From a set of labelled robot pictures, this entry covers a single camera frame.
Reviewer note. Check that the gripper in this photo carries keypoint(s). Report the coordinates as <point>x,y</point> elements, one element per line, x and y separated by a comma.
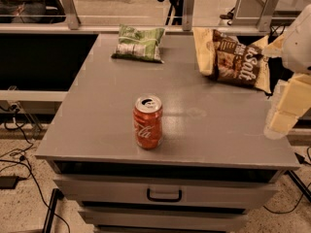
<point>299,48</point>

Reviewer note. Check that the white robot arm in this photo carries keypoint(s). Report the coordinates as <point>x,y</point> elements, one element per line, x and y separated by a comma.
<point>294,46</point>

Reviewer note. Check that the red coke can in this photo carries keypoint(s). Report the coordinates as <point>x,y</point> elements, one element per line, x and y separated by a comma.
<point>147,115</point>

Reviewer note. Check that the grey drawer cabinet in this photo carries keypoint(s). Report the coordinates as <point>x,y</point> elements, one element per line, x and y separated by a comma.
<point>210,131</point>

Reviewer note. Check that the brown and yellow chip bag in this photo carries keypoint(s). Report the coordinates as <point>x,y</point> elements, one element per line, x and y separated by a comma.
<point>224,59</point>

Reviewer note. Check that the grey metal railing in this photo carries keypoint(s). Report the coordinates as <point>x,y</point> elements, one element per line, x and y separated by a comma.
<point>97,15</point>

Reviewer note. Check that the green chip bag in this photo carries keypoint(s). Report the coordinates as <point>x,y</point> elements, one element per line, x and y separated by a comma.
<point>138,44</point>

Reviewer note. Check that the upper grey drawer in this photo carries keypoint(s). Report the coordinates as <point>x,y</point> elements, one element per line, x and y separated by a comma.
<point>233,195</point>

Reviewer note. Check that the grey drawer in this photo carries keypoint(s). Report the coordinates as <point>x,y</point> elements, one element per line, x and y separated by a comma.
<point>158,219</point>
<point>233,195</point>

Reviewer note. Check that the lower grey drawer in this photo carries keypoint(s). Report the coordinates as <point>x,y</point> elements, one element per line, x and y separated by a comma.
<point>158,219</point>

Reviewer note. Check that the black metal floor leg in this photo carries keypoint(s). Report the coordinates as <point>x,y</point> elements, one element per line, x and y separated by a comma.
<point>56,195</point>

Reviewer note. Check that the seated person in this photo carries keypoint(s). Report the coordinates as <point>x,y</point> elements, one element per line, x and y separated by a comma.
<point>22,11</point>

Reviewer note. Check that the black power adapter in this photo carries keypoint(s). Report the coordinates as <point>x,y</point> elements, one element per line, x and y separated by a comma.
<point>8,182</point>

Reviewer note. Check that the black drawer handle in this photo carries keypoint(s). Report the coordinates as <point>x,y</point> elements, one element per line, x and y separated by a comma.
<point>164,197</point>

